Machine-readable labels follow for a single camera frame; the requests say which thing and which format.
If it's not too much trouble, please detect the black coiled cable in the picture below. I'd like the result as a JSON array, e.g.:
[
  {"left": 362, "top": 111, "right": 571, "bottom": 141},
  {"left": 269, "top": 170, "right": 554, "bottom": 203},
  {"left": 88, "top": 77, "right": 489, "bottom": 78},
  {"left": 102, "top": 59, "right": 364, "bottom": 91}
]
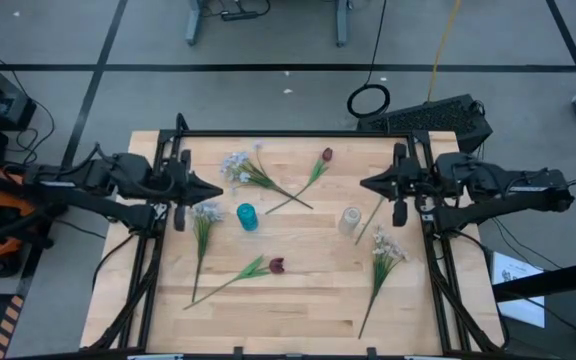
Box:
[{"left": 346, "top": 0, "right": 392, "bottom": 120}]

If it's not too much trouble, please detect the black vertical pole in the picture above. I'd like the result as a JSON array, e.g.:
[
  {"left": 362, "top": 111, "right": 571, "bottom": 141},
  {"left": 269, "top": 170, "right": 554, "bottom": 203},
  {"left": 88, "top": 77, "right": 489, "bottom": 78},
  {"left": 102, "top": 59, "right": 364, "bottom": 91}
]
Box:
[{"left": 80, "top": 112, "right": 509, "bottom": 360}]

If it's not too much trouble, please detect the black computer tower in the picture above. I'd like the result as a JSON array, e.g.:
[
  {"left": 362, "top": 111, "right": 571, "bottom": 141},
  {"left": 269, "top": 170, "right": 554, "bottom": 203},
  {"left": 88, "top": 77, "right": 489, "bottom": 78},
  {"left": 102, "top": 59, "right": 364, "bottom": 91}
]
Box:
[{"left": 356, "top": 93, "right": 494, "bottom": 154}]

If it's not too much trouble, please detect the clear glass vase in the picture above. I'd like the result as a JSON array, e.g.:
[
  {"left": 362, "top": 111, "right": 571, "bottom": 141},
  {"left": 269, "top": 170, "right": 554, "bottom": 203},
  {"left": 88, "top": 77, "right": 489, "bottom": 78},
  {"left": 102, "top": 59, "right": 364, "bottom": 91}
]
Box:
[{"left": 337, "top": 206, "right": 363, "bottom": 237}]

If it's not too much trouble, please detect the white artificial flower bunch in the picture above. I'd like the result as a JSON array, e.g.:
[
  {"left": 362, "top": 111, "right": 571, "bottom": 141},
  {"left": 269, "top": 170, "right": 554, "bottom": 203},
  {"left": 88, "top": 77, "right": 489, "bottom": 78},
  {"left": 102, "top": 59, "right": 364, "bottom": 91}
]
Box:
[
  {"left": 190, "top": 201, "right": 225, "bottom": 304},
  {"left": 357, "top": 225, "right": 410, "bottom": 340},
  {"left": 219, "top": 141, "right": 315, "bottom": 211}
]

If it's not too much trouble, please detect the black desk beam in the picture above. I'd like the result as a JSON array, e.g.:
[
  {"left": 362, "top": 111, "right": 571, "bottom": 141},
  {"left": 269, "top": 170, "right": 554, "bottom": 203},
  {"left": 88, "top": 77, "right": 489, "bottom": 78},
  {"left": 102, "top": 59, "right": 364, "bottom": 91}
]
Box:
[{"left": 492, "top": 257, "right": 576, "bottom": 304}]

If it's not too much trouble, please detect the yellow cable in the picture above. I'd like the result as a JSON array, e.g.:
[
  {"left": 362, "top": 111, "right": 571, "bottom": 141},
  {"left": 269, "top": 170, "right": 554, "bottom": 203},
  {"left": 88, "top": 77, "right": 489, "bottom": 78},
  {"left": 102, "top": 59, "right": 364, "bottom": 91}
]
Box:
[{"left": 426, "top": 0, "right": 464, "bottom": 104}]

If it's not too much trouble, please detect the orange black hazard tape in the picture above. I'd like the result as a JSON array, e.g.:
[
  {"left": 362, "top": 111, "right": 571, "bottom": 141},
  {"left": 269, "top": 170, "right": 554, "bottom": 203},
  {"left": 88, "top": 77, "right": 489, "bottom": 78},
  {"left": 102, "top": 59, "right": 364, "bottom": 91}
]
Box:
[{"left": 0, "top": 294, "right": 25, "bottom": 360}]

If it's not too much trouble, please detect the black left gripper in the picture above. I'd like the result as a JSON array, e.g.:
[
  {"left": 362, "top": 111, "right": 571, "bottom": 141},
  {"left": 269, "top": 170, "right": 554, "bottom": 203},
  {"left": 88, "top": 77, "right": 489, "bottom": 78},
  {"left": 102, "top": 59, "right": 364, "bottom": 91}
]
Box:
[{"left": 162, "top": 148, "right": 225, "bottom": 232}]

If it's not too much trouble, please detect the blue glass vase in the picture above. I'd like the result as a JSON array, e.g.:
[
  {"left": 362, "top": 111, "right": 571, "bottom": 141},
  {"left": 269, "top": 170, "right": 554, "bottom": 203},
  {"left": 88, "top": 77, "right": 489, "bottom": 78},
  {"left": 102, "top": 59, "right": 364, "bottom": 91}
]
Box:
[{"left": 236, "top": 202, "right": 260, "bottom": 232}]

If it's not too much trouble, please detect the white paper sheet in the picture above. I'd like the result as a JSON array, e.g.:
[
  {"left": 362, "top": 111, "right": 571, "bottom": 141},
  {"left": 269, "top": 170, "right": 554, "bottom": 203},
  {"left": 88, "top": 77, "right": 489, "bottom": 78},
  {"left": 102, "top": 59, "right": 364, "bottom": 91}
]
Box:
[{"left": 490, "top": 251, "right": 547, "bottom": 329}]

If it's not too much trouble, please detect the black power strip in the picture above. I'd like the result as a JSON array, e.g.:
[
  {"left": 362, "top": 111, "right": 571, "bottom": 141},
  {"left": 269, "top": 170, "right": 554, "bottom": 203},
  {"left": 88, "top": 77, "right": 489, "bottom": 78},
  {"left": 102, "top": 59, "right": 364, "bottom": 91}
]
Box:
[{"left": 220, "top": 10, "right": 262, "bottom": 23}]

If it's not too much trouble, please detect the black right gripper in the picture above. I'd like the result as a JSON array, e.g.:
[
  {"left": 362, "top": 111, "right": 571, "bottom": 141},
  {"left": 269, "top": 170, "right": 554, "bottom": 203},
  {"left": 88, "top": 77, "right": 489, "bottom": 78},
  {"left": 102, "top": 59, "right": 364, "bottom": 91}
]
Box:
[{"left": 359, "top": 143, "right": 428, "bottom": 227}]

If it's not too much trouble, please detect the grey desk leg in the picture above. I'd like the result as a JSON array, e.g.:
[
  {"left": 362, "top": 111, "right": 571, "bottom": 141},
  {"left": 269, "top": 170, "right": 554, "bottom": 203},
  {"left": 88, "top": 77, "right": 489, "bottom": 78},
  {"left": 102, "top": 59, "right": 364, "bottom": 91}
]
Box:
[
  {"left": 184, "top": 0, "right": 205, "bottom": 47},
  {"left": 335, "top": 0, "right": 354, "bottom": 49}
]

